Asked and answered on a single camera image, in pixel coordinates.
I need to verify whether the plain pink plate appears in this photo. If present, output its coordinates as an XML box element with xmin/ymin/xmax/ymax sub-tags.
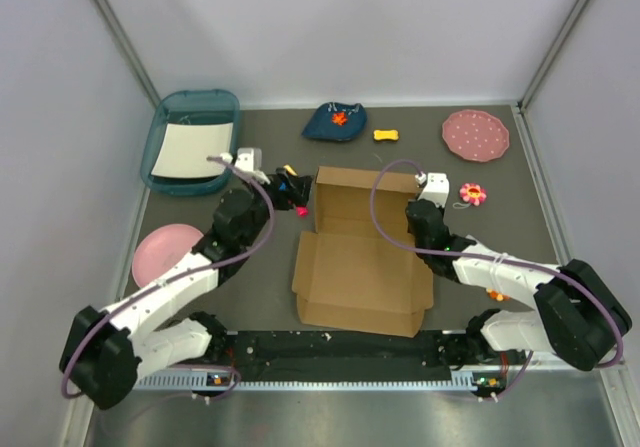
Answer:
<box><xmin>131</xmin><ymin>223</ymin><xmax>203</xmax><ymax>288</ymax></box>

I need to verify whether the white paper sheet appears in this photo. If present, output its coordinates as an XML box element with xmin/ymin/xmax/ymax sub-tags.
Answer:
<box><xmin>151</xmin><ymin>123</ymin><xmax>233</xmax><ymax>180</ymax></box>

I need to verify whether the pink flower charm right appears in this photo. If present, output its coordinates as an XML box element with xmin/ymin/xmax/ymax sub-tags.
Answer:
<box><xmin>452</xmin><ymin>183</ymin><xmax>488</xmax><ymax>209</ymax></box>

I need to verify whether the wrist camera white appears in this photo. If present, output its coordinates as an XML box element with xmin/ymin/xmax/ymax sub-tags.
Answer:
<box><xmin>220</xmin><ymin>147</ymin><xmax>271</xmax><ymax>185</ymax></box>
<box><xmin>415</xmin><ymin>172</ymin><xmax>450</xmax><ymax>209</ymax></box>

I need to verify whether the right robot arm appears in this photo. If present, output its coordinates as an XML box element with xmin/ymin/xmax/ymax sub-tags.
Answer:
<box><xmin>405</xmin><ymin>200</ymin><xmax>632</xmax><ymax>371</ymax></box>

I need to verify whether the yellow pink marker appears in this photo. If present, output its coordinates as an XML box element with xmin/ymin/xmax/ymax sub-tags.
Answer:
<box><xmin>283</xmin><ymin>164</ymin><xmax>309</xmax><ymax>217</ymax></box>

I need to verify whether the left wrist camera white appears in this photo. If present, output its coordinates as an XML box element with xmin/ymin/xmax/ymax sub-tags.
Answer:
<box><xmin>220</xmin><ymin>147</ymin><xmax>271</xmax><ymax>185</ymax></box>

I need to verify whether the dark blue fish dish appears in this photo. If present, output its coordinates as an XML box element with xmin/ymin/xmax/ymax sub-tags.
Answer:
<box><xmin>301</xmin><ymin>102</ymin><xmax>368</xmax><ymax>142</ymax></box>

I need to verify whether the orange yellow flower charm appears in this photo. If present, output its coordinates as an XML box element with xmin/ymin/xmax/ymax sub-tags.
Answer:
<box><xmin>486</xmin><ymin>289</ymin><xmax>510</xmax><ymax>302</ymax></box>

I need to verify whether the pink dotted plate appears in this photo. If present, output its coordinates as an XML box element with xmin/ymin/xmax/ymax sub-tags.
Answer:
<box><xmin>442</xmin><ymin>109</ymin><xmax>510</xmax><ymax>163</ymax></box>

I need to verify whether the aluminium frame profile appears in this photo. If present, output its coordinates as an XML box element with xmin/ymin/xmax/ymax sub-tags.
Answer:
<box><xmin>79</xmin><ymin>329</ymin><xmax>626</xmax><ymax>393</ymax></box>

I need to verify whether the teal plastic bin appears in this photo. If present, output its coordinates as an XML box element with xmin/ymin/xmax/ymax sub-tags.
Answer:
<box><xmin>140</xmin><ymin>89</ymin><xmax>240</xmax><ymax>196</ymax></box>

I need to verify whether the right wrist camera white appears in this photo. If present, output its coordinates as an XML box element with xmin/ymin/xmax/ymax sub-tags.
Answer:
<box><xmin>415</xmin><ymin>172</ymin><xmax>450</xmax><ymax>209</ymax></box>

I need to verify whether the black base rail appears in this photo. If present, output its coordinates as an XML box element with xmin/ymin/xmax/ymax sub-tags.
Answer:
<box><xmin>183</xmin><ymin>330</ymin><xmax>525</xmax><ymax>383</ymax></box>

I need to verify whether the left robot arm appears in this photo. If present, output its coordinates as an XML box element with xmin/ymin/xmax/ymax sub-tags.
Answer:
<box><xmin>59</xmin><ymin>167</ymin><xmax>313</xmax><ymax>410</ymax></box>

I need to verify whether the brown cardboard box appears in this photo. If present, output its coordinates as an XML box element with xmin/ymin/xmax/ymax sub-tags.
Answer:
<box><xmin>292</xmin><ymin>166</ymin><xmax>434</xmax><ymax>338</ymax></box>

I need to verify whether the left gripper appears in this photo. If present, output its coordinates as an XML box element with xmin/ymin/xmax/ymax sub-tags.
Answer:
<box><xmin>241</xmin><ymin>168</ymin><xmax>313</xmax><ymax>248</ymax></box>

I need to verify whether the yellow bone sponge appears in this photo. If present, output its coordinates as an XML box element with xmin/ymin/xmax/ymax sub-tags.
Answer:
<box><xmin>373</xmin><ymin>129</ymin><xmax>400</xmax><ymax>142</ymax></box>

